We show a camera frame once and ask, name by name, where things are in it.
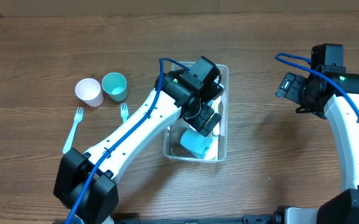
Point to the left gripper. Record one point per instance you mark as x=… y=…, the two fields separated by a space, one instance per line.
x=199 y=118

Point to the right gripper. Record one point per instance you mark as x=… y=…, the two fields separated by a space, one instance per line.
x=294 y=82

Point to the white spoon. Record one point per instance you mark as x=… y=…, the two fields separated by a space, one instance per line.
x=216 y=103

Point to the blue cup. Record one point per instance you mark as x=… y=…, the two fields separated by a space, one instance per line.
x=195 y=143

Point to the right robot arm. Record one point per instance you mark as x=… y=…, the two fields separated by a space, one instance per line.
x=335 y=97

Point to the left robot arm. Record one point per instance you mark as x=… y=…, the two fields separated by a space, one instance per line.
x=87 y=182

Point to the clear plastic container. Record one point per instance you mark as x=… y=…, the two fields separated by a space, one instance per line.
x=217 y=153

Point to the light blue fork left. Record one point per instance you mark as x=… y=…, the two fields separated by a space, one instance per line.
x=224 y=114

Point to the light blue fork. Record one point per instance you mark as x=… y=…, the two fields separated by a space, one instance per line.
x=224 y=114
x=124 y=112

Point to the light blue fork right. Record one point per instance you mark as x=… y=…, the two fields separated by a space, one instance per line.
x=124 y=112

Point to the green cup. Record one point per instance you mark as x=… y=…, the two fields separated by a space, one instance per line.
x=115 y=85

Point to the white cup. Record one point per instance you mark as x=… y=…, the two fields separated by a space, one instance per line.
x=89 y=91

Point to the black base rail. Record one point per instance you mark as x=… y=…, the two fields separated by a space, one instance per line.
x=245 y=219

